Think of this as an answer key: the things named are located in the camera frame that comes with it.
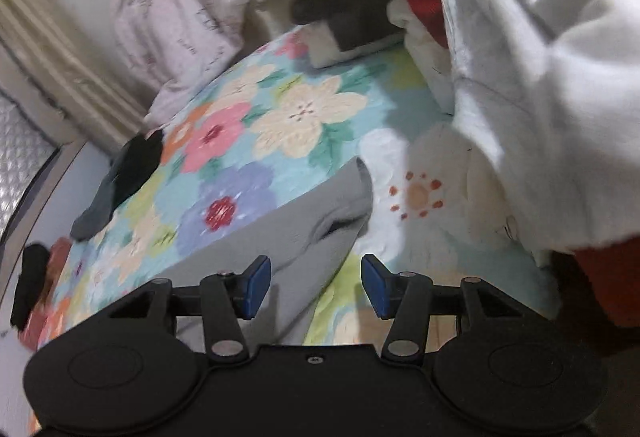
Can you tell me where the beige curtain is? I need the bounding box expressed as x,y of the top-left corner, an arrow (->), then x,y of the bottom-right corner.
0,0 -> 151,152

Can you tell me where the black folded clothing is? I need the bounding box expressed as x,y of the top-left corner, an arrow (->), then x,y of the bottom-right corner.
10,243 -> 51,333

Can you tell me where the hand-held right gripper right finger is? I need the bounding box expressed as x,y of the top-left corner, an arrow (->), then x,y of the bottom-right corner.
361,253 -> 531,364

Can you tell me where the dark grey folded cloth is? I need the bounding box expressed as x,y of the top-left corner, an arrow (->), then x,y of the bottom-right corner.
290,0 -> 406,52

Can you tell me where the floral quilt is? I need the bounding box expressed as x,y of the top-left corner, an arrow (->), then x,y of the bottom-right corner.
30,24 -> 566,353

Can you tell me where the dark grey garment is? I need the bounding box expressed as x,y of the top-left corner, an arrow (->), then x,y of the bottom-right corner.
70,152 -> 126,242

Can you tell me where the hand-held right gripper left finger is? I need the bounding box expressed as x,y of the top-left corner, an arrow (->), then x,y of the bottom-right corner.
100,255 -> 272,365

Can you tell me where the pink white duvet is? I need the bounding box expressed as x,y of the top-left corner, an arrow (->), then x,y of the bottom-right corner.
112,0 -> 301,125

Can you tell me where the pink suitcase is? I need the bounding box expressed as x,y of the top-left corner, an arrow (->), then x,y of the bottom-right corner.
17,237 -> 76,350

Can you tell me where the white fleece garment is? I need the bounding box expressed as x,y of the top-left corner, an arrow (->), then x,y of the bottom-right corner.
437,0 -> 640,268

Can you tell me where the black garment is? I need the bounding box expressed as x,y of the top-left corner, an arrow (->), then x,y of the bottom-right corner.
110,129 -> 166,208

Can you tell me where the silver quilted window cover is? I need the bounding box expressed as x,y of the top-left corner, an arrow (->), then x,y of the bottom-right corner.
0,99 -> 56,238

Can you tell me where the grey knit sweater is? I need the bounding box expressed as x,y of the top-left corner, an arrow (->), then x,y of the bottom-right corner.
175,156 -> 375,348

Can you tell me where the beige window frame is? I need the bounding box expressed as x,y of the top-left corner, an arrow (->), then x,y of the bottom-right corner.
0,137 -> 113,258

